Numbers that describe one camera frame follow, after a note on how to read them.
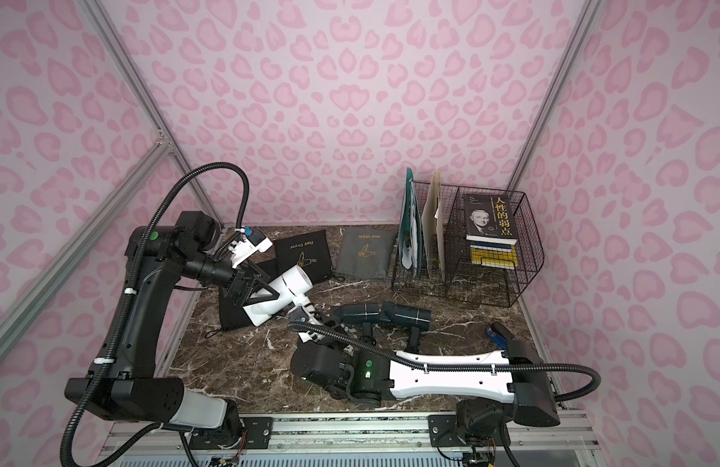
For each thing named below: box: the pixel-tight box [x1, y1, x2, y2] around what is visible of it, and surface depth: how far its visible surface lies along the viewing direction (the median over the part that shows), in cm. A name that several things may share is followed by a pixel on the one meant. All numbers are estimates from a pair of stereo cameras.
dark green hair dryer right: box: [380, 301, 432, 349], surface depth 90 cm
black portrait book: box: [465, 193, 518, 246], surface depth 92 cm
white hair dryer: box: [242, 264, 320, 344], surface depth 66 cm
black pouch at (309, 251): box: [272, 229, 332, 286], surface depth 113 cm
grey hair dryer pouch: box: [333, 225, 399, 281], surface depth 112 cm
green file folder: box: [397, 167, 423, 279], surface depth 92 cm
